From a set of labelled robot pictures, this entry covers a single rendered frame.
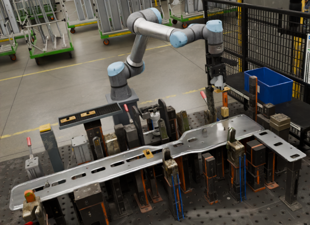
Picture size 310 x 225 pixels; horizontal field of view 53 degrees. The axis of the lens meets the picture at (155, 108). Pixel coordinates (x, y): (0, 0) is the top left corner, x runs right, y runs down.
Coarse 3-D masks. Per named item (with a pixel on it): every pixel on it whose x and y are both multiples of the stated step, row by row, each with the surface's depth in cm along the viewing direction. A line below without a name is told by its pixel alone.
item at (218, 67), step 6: (210, 54) 157; (216, 54) 153; (222, 54) 155; (210, 60) 157; (216, 60) 157; (210, 66) 158; (216, 66) 156; (222, 66) 158; (210, 72) 158; (216, 72) 158; (222, 72) 159
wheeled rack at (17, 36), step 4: (24, 8) 929; (28, 20) 945; (32, 32) 962; (0, 36) 949; (4, 36) 969; (16, 36) 952; (20, 36) 953; (28, 36) 960; (0, 40) 938; (4, 40) 941; (8, 40) 945; (32, 40) 974
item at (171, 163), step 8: (168, 160) 151; (168, 168) 147; (176, 168) 148; (168, 176) 150; (176, 176) 150; (168, 184) 154; (176, 184) 153; (168, 192) 161; (176, 192) 156; (168, 200) 164; (176, 200) 158; (176, 208) 159; (176, 216) 161; (184, 216) 162
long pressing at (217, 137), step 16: (208, 128) 181; (240, 128) 177; (256, 128) 174; (192, 144) 169; (208, 144) 167; (224, 144) 166; (96, 160) 167; (112, 160) 166; (144, 160) 162; (160, 160) 160; (48, 176) 160; (64, 176) 159; (96, 176) 155; (112, 176) 154; (16, 192) 152; (48, 192) 149; (64, 192) 148; (16, 208) 142
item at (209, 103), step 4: (208, 88) 183; (212, 88) 179; (208, 92) 182; (212, 92) 183; (208, 96) 183; (212, 96) 184; (208, 100) 184; (212, 100) 185; (208, 104) 185; (212, 104) 186; (208, 108) 187; (212, 108) 188
